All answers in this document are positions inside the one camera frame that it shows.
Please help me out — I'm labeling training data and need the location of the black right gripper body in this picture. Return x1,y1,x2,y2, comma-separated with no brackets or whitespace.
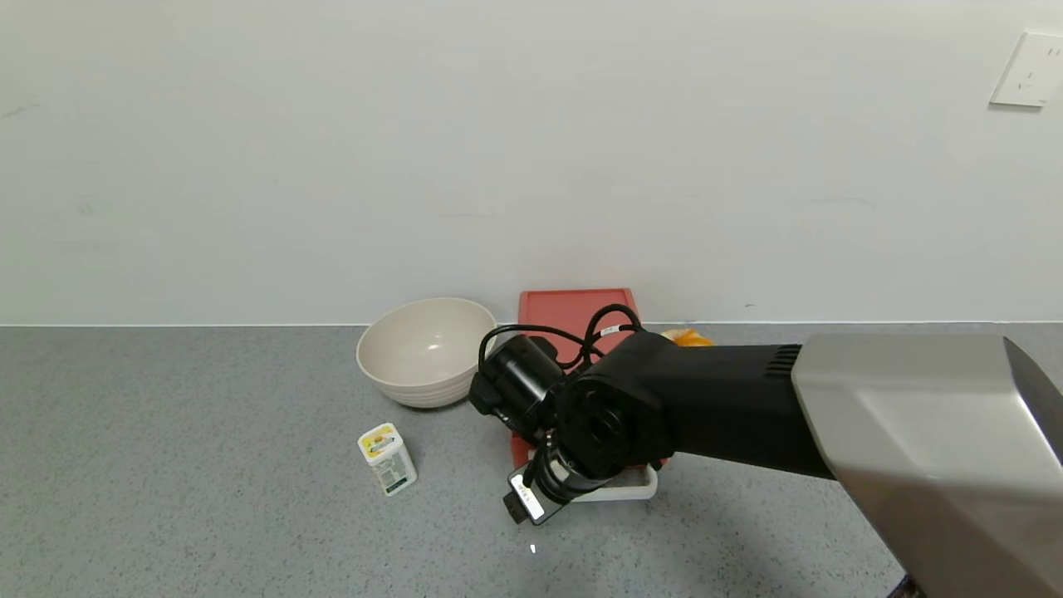
507,448,611,526

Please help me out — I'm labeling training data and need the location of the red drawer with white handle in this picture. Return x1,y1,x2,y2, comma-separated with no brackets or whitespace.
508,428,659,504

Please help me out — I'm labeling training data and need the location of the red drawer cabinet housing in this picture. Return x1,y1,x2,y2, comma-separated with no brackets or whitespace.
517,288,640,370

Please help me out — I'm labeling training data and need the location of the small yellow white carton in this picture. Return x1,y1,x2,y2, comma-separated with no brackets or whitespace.
358,423,419,498

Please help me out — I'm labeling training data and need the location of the beige ribbed bowl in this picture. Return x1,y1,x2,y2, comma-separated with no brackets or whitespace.
357,297,499,409

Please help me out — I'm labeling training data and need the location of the black cable with white tag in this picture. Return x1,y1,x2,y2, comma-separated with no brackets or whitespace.
478,303,644,375

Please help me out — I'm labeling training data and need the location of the white wall socket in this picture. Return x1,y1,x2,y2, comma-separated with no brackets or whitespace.
990,30,1063,108

